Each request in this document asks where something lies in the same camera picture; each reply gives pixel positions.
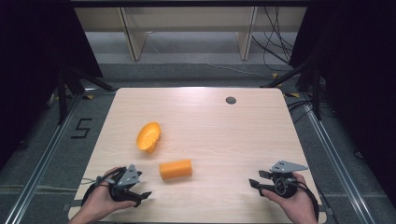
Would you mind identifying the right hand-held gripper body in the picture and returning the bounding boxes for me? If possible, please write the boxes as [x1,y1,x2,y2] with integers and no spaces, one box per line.
[266,160,309,200]

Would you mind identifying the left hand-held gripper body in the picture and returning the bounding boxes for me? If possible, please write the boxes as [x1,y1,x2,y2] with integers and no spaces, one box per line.
[108,163,143,203]

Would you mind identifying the orange rectangular block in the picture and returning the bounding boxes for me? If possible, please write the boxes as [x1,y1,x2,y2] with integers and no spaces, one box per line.
[158,158,193,181]

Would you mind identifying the orange perforated plastic dish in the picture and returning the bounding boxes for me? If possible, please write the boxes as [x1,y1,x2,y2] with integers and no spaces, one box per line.
[135,121,163,154]

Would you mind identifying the person's right hand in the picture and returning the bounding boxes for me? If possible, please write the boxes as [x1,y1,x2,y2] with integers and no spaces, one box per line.
[261,173,318,221]

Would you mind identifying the person's left hand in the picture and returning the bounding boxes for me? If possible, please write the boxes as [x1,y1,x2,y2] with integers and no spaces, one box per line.
[81,166,138,219]

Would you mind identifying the black metal stand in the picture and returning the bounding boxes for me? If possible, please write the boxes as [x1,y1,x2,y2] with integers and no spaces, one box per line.
[55,60,117,126]
[259,54,324,121]

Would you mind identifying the dark curtain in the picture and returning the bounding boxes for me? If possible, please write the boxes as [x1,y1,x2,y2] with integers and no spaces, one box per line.
[289,0,396,202]
[0,0,105,171]

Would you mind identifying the black right gripper strap cable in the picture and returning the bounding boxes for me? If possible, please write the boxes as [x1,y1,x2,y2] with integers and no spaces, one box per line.
[295,180,320,222]

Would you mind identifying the black gripper strap cable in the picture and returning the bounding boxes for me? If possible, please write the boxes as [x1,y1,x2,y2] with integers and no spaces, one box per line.
[295,180,320,222]
[80,175,113,207]

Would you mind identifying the black left gripper strap cable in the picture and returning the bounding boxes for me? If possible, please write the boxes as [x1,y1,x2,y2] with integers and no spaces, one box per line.
[80,175,113,207]

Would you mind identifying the thin white cable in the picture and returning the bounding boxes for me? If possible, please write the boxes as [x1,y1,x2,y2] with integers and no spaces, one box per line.
[79,176,98,186]

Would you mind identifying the silver metal floor rail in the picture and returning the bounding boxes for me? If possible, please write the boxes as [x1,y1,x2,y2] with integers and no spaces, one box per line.
[302,92,380,224]
[2,92,87,224]

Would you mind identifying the black floor cables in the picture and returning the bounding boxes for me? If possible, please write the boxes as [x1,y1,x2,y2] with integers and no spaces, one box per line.
[287,98,315,124]

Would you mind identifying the bundle of black hanging cables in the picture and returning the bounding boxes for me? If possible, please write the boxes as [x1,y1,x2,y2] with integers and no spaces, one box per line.
[250,7,296,73]

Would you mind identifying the white desk frame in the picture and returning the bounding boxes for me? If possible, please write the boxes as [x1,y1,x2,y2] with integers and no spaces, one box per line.
[74,6,308,63]

